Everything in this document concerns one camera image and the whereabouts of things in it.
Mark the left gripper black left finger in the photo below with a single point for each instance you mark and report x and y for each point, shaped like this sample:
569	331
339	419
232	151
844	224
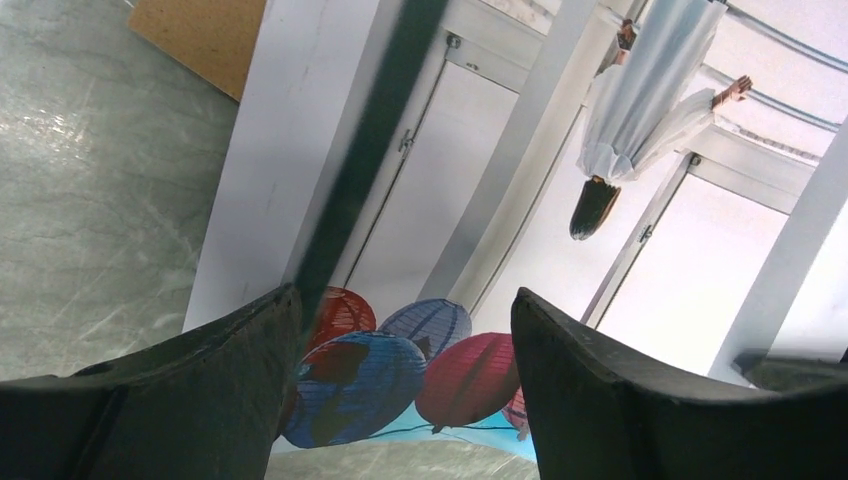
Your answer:
201	405

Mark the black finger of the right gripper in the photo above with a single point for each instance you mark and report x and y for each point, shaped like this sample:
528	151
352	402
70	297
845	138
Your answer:
786	372

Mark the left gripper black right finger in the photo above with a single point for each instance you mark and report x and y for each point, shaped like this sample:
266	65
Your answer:
599	409

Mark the printed photo with white border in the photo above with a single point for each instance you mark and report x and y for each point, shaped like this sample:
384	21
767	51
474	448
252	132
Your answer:
301	73

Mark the brown cardboard backing board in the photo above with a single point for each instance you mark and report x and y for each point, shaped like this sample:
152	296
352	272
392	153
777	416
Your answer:
215	39

